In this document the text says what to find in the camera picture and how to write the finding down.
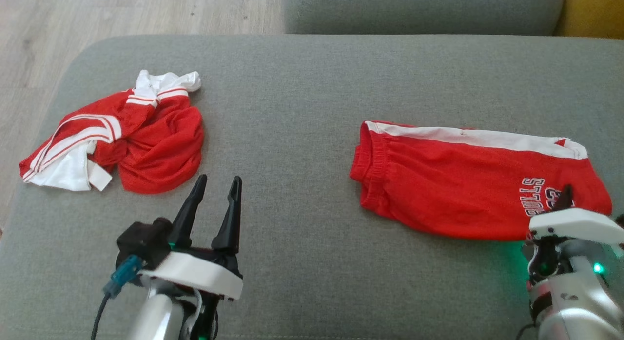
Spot red shorts with white stripe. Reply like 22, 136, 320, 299
349, 120, 613, 242

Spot grey sofa seat cushion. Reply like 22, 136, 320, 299
284, 0, 566, 37

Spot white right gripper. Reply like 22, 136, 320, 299
524, 184, 624, 282

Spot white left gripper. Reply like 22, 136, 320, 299
141, 174, 243, 301

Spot left gripper cable blue plug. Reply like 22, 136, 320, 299
90, 255, 143, 340

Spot yellow sofa backrest cushion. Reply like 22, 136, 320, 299
555, 0, 624, 39

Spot red white basketball jersey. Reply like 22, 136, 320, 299
19, 70, 205, 194

